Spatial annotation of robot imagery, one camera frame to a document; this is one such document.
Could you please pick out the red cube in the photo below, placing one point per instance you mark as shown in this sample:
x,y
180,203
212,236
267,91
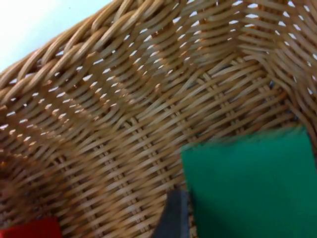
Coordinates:
x,y
29,229

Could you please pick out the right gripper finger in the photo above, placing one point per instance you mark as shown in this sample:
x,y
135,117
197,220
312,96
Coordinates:
x,y
174,218

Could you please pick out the pale wicker basket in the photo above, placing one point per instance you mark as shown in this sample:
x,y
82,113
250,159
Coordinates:
x,y
128,111

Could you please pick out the green cube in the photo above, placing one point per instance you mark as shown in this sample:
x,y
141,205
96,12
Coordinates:
x,y
252,188

